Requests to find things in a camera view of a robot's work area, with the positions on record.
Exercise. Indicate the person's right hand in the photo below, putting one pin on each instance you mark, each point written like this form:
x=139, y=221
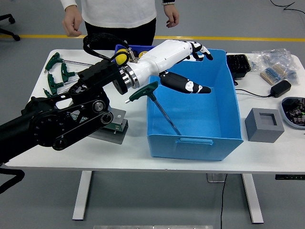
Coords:
x=72, y=21

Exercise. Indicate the person's left hand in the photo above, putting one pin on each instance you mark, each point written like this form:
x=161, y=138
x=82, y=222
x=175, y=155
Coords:
x=172, y=15

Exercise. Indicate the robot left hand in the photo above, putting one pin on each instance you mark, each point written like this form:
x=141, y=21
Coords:
x=164, y=57

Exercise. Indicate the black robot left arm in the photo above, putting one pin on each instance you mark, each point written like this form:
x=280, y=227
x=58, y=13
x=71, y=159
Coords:
x=47, y=124

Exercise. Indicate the person's right forearm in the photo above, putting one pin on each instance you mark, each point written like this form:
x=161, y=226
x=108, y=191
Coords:
x=68, y=3

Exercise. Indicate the large light blue box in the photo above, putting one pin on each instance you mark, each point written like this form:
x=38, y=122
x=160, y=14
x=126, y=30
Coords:
x=195, y=114

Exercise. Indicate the yellow tape measure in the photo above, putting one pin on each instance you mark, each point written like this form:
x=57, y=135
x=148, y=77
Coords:
x=143, y=53

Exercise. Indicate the small dark blue bin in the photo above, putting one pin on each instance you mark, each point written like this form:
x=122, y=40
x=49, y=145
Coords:
x=140, y=47

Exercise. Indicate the yellow ball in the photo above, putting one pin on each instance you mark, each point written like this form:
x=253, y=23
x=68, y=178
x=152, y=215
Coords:
x=121, y=58

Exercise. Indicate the person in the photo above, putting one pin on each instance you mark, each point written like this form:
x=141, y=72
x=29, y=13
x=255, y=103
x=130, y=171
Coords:
x=119, y=12

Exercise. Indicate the black office chair base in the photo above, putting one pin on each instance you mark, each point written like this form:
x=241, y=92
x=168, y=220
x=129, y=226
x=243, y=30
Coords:
x=16, y=37

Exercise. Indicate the black component tray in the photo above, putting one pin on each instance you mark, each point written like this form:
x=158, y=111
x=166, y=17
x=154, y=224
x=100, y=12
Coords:
x=238, y=64

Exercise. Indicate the taped resistor strip bundle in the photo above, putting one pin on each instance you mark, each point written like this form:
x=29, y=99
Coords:
x=271, y=74

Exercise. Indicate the clear bags of resistors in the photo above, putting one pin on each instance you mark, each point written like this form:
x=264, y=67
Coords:
x=274, y=57

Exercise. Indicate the black power adapter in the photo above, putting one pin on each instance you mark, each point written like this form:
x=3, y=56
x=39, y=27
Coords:
x=281, y=88

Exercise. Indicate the grey cube with square recess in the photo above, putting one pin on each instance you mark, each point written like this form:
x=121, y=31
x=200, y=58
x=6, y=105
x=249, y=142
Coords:
x=262, y=131

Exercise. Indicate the grey tray of electronic parts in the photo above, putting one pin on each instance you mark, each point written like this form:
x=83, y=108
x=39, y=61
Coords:
x=295, y=112

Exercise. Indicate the white table leg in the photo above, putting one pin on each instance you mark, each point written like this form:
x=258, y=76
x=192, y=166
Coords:
x=252, y=200
x=82, y=195

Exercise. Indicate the black table control panel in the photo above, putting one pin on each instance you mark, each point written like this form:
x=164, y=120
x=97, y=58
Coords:
x=289, y=177

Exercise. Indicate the grey metal bracket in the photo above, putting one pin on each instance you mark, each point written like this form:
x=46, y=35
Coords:
x=214, y=177

